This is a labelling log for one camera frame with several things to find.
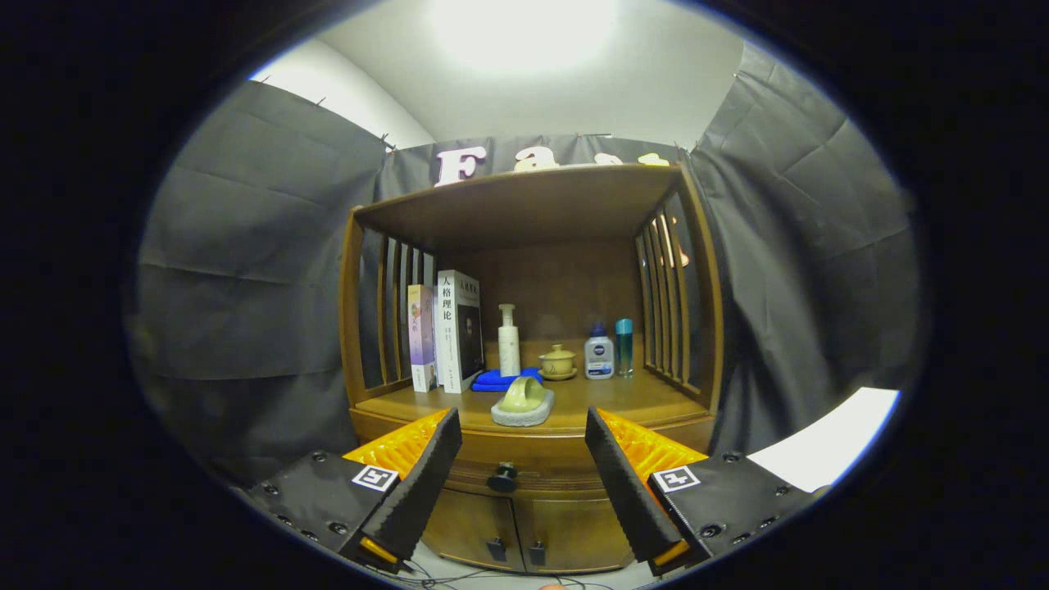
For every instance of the white book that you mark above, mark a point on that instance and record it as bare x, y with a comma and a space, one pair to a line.
447, 336

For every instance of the yellow lidded teacup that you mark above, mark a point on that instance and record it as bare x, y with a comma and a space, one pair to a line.
557, 363

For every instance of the wooden drawer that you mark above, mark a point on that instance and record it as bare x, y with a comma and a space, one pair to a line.
549, 475

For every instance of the teal bottle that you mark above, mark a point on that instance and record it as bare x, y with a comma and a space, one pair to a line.
624, 348

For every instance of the purple book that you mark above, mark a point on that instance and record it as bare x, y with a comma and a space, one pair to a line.
421, 336

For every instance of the wooden cabinet with shelf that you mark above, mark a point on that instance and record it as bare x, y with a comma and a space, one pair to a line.
524, 205

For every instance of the blue folded cloth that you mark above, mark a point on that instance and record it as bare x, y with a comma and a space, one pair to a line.
488, 379

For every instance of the white bottle with blue cap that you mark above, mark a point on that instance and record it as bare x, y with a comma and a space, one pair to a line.
599, 360

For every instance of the black backdrop cloth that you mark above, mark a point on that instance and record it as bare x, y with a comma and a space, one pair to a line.
246, 246

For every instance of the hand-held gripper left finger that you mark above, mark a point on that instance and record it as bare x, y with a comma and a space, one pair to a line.
424, 483

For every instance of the white sheet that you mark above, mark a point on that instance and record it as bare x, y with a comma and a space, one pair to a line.
828, 442

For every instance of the wooden cabinet door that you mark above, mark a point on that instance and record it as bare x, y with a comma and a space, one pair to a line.
471, 524
574, 533

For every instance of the white pump bottle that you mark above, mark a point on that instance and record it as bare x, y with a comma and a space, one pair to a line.
508, 352

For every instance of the wooden countertop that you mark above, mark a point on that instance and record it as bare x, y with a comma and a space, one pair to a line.
623, 397

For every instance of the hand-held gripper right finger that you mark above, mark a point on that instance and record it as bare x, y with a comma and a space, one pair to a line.
624, 483

